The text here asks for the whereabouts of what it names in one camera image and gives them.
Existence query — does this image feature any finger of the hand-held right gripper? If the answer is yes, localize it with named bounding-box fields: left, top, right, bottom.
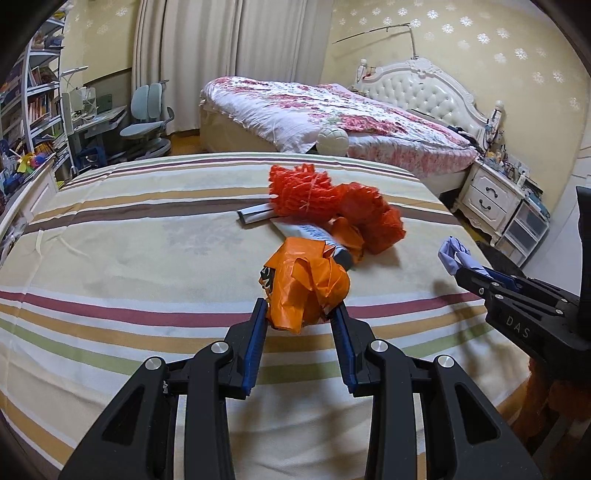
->
left=454, top=264, right=509, bottom=304
left=482, top=267, right=527, bottom=292

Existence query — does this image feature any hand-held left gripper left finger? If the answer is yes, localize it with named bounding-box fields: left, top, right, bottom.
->
left=59, top=298, right=269, bottom=480

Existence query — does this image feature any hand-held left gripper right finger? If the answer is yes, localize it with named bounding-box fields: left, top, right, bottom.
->
left=330, top=302, right=544, bottom=480

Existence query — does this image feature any pale purple cloth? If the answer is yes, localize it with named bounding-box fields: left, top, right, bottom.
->
left=437, top=236, right=498, bottom=280

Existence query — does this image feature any orange plastic bag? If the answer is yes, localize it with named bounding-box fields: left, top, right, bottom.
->
left=260, top=237, right=352, bottom=333

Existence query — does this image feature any orange mesh net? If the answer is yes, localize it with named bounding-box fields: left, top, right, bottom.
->
left=329, top=182, right=407, bottom=265

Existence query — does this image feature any grey and white squeeze tube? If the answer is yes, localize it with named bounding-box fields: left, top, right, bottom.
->
left=270, top=219, right=366, bottom=271

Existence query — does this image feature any person's right forearm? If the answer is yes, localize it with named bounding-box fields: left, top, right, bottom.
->
left=523, top=359, right=583, bottom=439

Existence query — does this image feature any clear plastic drawer unit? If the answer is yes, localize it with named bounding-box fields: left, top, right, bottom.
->
left=501, top=198, right=553, bottom=269

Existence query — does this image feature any white wardrobe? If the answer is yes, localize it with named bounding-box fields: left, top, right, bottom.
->
left=540, top=111, right=591, bottom=302

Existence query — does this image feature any white nightstand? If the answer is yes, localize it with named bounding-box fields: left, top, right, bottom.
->
left=454, top=161, right=527, bottom=246

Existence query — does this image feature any clutter of small bottles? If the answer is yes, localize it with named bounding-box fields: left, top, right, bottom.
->
left=479, top=138, right=550, bottom=204

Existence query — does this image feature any striped cloth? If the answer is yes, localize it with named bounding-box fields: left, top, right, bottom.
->
left=0, top=151, right=532, bottom=480

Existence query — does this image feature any bed with white tufted headboard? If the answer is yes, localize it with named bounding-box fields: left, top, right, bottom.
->
left=198, top=58, right=504, bottom=199

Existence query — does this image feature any white ball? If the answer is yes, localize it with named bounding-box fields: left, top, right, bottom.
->
left=316, top=127, right=350, bottom=158

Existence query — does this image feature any pink floral blanket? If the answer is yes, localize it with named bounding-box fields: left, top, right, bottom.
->
left=199, top=76, right=479, bottom=162

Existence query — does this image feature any pale blue desk chair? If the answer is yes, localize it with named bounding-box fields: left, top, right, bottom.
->
left=119, top=79, right=177, bottom=160

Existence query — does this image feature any grey study desk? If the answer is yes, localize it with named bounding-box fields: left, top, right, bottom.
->
left=62, top=87, right=130, bottom=176

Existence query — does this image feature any pile of colourful toys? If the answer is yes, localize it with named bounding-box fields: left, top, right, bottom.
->
left=0, top=140, right=57, bottom=195

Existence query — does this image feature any beige curtain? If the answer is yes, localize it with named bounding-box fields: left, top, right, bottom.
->
left=131, top=0, right=242, bottom=137
left=235, top=0, right=334, bottom=86

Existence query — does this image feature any white bookshelf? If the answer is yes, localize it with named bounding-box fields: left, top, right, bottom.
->
left=0, top=13, right=70, bottom=181

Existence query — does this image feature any thin rod on wall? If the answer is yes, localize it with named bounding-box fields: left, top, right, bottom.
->
left=332, top=23, right=419, bottom=61

